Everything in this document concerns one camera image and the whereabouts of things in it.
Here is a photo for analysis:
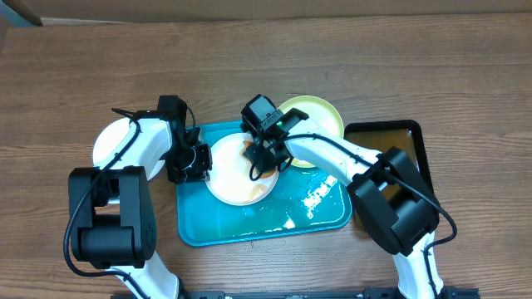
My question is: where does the green and yellow sponge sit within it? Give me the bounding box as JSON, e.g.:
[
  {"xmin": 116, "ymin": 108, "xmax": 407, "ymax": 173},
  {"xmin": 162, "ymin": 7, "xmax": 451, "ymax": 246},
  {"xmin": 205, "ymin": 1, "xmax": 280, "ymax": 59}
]
[{"xmin": 243, "ymin": 143, "xmax": 277, "ymax": 181}]

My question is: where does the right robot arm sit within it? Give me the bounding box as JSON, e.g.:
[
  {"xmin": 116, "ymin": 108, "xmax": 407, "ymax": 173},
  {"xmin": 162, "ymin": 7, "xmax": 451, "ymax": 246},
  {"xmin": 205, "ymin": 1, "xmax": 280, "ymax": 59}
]
[{"xmin": 241, "ymin": 95, "xmax": 444, "ymax": 298}]

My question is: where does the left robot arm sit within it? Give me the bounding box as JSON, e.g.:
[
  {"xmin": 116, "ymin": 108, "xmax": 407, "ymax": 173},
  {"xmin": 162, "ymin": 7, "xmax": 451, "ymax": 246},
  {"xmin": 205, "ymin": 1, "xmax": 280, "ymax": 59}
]
[{"xmin": 63, "ymin": 95, "xmax": 212, "ymax": 298}]

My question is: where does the teal plastic serving tray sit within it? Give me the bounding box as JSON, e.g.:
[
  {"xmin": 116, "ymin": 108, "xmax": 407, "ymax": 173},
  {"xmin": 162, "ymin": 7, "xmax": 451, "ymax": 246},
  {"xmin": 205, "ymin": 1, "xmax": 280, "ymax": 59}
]
[{"xmin": 175, "ymin": 120, "xmax": 353, "ymax": 248}]

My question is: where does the black tray with brown water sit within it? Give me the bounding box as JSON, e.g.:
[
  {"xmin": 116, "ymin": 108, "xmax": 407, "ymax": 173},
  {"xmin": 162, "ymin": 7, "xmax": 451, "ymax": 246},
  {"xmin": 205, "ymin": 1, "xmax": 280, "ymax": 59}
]
[{"xmin": 343, "ymin": 119, "xmax": 440, "ymax": 232}]

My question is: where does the green rimmed white plate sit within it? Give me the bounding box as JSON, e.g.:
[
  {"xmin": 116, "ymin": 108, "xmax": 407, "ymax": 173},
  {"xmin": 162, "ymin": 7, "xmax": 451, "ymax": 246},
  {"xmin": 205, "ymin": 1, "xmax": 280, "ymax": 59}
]
[{"xmin": 277, "ymin": 95, "xmax": 346, "ymax": 169}]

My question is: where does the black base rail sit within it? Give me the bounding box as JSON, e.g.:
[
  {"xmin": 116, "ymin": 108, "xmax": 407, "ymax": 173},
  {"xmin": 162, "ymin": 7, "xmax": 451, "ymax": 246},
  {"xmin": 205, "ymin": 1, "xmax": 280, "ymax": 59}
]
[{"xmin": 110, "ymin": 287, "xmax": 480, "ymax": 299}]

